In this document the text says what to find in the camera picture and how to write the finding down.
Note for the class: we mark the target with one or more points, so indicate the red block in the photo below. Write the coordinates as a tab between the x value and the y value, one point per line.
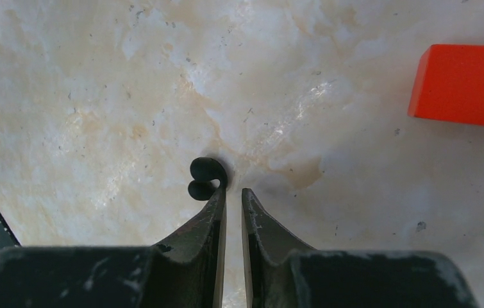
449	84

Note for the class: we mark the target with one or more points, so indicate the black earbud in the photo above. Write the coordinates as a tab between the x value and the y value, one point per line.
208	175

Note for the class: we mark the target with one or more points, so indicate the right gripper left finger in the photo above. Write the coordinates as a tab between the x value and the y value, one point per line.
183	270

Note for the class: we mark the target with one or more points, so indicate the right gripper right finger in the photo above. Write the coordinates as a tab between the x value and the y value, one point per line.
284	271

